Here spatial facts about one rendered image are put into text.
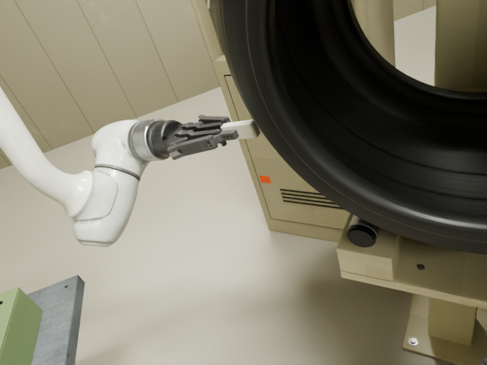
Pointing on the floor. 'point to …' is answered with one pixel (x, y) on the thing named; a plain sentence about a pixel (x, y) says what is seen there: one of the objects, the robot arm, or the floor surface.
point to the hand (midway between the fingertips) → (240, 129)
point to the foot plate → (420, 325)
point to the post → (478, 19)
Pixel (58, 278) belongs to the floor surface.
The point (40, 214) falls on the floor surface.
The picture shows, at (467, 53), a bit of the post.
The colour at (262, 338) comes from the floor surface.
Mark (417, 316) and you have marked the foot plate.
